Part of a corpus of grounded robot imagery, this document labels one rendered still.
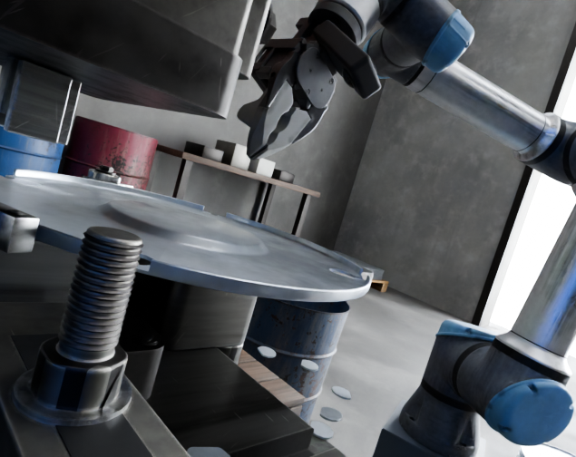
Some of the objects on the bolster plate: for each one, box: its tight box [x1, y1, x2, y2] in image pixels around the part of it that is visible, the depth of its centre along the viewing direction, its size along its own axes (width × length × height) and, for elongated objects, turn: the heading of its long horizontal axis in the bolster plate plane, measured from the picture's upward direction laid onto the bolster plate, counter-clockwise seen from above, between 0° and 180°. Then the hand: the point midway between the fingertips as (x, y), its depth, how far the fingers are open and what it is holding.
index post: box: [87, 165, 122, 183], centre depth 46 cm, size 3×3×10 cm
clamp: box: [0, 226, 190, 457], centre depth 13 cm, size 6×17×10 cm, turn 154°
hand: (259, 150), depth 49 cm, fingers closed
